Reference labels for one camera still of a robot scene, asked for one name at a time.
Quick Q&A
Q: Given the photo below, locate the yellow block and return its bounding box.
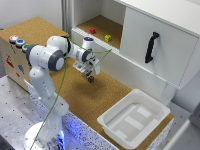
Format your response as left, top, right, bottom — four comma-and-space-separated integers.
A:
104, 34, 113, 43

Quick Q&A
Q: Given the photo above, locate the white sliding door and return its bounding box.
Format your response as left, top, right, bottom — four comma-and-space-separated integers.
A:
119, 6, 200, 90

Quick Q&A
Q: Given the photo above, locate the green button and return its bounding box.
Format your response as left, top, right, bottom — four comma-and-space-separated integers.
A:
21, 43, 31, 53

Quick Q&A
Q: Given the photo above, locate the green cable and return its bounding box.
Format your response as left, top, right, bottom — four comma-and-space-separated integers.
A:
29, 37, 113, 150

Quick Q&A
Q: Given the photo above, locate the purple block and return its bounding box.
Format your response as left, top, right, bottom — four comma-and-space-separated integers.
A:
87, 75, 95, 84

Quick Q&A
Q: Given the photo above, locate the red button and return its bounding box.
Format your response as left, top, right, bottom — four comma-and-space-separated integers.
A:
9, 34, 20, 44

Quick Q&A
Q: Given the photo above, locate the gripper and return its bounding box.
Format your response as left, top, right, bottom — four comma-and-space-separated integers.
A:
73, 59, 96, 76

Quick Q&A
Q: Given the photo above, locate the blue button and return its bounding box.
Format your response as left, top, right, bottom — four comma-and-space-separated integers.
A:
15, 38, 26, 48

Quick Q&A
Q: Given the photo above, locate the black door handle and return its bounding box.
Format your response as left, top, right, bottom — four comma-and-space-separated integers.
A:
144, 31, 160, 64

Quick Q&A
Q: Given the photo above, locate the white plastic box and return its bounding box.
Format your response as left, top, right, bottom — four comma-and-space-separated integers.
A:
96, 88, 172, 149

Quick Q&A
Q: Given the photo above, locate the white cabinet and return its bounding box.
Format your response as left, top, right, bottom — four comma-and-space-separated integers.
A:
70, 0, 200, 107

